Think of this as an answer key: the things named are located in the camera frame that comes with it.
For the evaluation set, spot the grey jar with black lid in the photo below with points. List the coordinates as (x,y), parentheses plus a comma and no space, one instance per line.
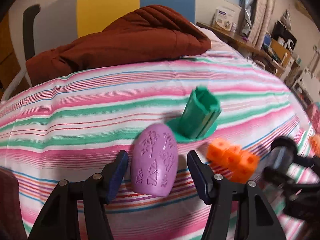
(282,152)

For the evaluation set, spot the white purple carton box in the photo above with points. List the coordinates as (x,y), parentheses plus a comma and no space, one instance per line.
(223,18)

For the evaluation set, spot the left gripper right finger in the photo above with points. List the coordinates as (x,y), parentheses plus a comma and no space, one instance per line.
(255,218)

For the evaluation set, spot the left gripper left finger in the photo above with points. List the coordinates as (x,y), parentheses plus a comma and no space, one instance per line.
(58,218)

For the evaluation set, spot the black rolled mat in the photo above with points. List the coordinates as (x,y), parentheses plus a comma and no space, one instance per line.
(28,30)

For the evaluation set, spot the wooden desk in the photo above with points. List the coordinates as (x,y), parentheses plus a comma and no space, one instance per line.
(238,43)

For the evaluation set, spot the wooden wardrobe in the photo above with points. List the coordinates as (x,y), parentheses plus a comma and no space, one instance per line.
(13,80)

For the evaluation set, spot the lilac oval patterned case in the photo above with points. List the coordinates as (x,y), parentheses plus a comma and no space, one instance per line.
(154,161)

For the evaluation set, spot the grey yellow blue headboard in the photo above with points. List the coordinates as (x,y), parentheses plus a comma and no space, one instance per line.
(64,21)

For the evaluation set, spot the orange cube strip toy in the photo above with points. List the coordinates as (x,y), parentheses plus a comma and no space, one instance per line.
(241,163)

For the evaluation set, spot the orange grid toy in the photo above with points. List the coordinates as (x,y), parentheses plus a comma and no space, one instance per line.
(315,144)

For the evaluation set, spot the pink pillow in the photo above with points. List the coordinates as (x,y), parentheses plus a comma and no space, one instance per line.
(217,45)

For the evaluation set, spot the beige curtain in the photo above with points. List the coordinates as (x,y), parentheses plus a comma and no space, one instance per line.
(257,16)

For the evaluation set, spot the striped pink green bedspread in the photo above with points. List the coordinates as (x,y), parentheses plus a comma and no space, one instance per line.
(71,127)

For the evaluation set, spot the dark red quilted blanket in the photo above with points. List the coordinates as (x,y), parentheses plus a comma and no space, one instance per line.
(150,33)

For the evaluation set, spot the green cylinder toy with base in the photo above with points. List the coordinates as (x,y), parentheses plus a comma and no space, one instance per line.
(198,120)

